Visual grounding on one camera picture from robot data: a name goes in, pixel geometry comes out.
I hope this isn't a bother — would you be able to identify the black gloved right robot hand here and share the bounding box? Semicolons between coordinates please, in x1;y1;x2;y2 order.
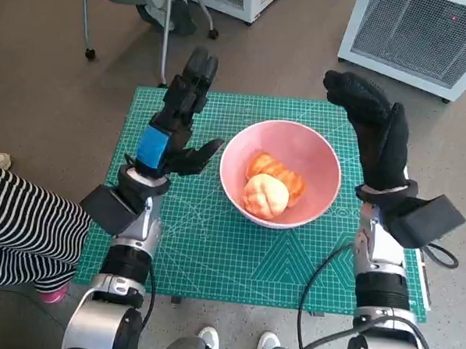
317;69;415;194

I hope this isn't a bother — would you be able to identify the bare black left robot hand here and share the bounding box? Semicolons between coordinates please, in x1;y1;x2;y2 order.
123;42;229;182

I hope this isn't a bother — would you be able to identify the pink bowl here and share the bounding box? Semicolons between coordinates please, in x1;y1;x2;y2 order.
216;117;345;233

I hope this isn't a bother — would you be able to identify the orange croissant bread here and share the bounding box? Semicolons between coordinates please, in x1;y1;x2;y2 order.
243;150;309;208

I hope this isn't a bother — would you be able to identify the pale round bread bun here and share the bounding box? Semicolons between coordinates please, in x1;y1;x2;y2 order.
241;173;291;221

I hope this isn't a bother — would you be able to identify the grey office chair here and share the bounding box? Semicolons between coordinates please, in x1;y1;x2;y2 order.
76;0;222;89

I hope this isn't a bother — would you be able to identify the white grille appliance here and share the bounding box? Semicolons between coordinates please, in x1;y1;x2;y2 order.
334;0;466;102

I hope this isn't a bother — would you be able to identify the white mesh cabinet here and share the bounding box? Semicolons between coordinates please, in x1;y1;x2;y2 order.
186;0;284;27

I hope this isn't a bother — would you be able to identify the green cutting mat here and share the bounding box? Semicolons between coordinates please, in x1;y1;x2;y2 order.
72;82;439;323

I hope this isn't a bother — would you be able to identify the person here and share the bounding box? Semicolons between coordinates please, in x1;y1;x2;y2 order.
160;323;302;349
0;162;96;307

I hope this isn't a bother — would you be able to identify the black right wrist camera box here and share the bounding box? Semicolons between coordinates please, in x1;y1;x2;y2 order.
385;191;466;252

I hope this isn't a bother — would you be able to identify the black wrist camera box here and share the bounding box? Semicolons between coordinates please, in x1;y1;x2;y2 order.
76;183;143;239
385;191;466;252

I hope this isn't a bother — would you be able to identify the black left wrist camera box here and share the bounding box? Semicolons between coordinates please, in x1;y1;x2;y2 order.
76;183;143;239

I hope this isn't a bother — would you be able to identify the black cable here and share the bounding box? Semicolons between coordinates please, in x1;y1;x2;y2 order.
138;262;158;331
304;313;443;349
423;242;460;269
296;240;355;349

